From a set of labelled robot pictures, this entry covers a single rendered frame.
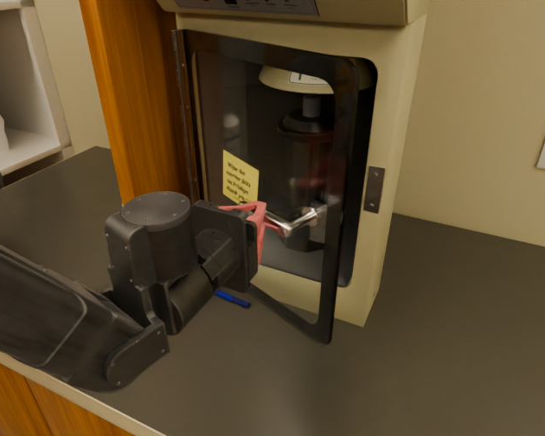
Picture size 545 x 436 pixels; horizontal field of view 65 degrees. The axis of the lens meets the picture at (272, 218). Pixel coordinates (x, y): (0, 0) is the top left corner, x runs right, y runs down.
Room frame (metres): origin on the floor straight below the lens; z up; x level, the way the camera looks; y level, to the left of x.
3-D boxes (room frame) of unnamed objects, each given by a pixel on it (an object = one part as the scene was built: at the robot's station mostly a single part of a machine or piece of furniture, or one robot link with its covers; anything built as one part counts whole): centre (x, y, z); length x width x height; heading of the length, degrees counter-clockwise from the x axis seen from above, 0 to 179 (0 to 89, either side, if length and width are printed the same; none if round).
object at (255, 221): (0.42, 0.03, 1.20); 0.09 x 0.07 x 0.07; 153
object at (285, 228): (0.45, -0.01, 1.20); 0.10 x 0.05 x 0.03; 44
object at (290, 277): (0.53, 0.02, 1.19); 0.30 x 0.01 x 0.40; 44
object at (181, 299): (0.31, 0.09, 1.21); 0.07 x 0.06 x 0.07; 153
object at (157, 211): (0.28, 0.12, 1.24); 0.12 x 0.09 x 0.11; 139
